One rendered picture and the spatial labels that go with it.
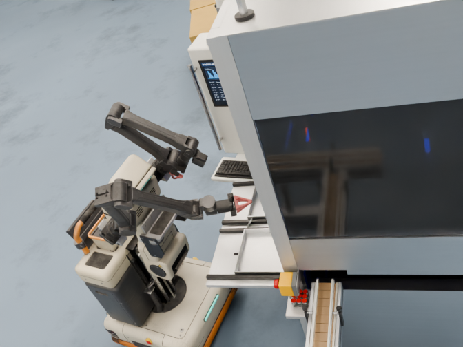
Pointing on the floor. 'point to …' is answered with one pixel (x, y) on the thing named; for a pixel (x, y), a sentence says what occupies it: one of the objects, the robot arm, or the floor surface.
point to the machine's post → (253, 151)
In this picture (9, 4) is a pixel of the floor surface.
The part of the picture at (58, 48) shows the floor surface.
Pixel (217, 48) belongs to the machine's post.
